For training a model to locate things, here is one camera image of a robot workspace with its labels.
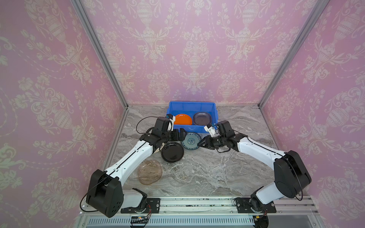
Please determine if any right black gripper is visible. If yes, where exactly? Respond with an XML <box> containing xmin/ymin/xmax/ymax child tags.
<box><xmin>197</xmin><ymin>135</ymin><xmax>228</xmax><ymax>150</ymax></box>

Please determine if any blue floral patterned plate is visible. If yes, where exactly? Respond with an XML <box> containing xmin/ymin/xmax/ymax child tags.
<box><xmin>181</xmin><ymin>132</ymin><xmax>202</xmax><ymax>151</ymax></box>

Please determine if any orange plastic plate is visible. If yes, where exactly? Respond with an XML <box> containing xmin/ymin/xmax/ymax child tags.
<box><xmin>174</xmin><ymin>114</ymin><xmax>193</xmax><ymax>125</ymax></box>

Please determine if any brown clear plate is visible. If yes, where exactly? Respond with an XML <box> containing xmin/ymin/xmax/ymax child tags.
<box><xmin>193</xmin><ymin>112</ymin><xmax>212</xmax><ymax>126</ymax></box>
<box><xmin>137</xmin><ymin>160</ymin><xmax>163</xmax><ymax>185</ymax></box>

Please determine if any clear glass plate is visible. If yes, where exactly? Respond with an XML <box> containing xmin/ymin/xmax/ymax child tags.
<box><xmin>168</xmin><ymin>164</ymin><xmax>191</xmax><ymax>187</ymax></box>

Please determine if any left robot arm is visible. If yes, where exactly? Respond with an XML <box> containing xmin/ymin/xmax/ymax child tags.
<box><xmin>84</xmin><ymin>114</ymin><xmax>187</xmax><ymax>218</ymax></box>

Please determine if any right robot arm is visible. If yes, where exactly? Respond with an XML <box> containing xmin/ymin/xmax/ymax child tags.
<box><xmin>198</xmin><ymin>121</ymin><xmax>312</xmax><ymax>212</ymax></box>

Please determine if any blue plastic bin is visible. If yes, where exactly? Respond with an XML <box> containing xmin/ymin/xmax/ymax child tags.
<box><xmin>166</xmin><ymin>101</ymin><xmax>218</xmax><ymax>134</ymax></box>

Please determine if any black round plate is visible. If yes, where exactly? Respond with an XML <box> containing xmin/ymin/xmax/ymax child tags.
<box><xmin>161</xmin><ymin>142</ymin><xmax>184</xmax><ymax>163</ymax></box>

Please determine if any cream plate left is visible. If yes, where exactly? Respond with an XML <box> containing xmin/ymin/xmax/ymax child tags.
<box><xmin>156</xmin><ymin>143</ymin><xmax>164</xmax><ymax>153</ymax></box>

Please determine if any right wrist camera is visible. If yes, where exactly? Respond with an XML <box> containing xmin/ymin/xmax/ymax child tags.
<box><xmin>204</xmin><ymin>124</ymin><xmax>219</xmax><ymax>137</ymax></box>

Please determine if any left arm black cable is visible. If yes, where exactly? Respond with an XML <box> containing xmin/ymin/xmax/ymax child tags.
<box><xmin>135</xmin><ymin>116</ymin><xmax>159</xmax><ymax>135</ymax></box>

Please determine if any aluminium frame rail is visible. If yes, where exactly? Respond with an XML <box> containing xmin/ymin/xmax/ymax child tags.
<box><xmin>74</xmin><ymin>196</ymin><xmax>325</xmax><ymax>228</ymax></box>

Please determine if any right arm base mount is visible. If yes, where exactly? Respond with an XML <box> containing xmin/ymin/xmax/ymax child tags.
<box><xmin>233</xmin><ymin>197</ymin><xmax>277</xmax><ymax>213</ymax></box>

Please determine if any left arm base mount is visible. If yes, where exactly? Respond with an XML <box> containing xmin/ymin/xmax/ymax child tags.
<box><xmin>120</xmin><ymin>198</ymin><xmax>161</xmax><ymax>214</ymax></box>

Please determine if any left corner aluminium post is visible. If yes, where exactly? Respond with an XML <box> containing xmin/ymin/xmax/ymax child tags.
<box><xmin>71</xmin><ymin>0</ymin><xmax>128</xmax><ymax>110</ymax></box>

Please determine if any corner aluminium post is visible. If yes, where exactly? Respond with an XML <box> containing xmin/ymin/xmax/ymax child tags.
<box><xmin>71</xmin><ymin>0</ymin><xmax>128</xmax><ymax>110</ymax></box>
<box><xmin>258</xmin><ymin>0</ymin><xmax>329</xmax><ymax>111</ymax></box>

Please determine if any right corner aluminium post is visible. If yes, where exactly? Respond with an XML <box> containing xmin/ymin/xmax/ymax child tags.
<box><xmin>258</xmin><ymin>0</ymin><xmax>329</xmax><ymax>111</ymax></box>

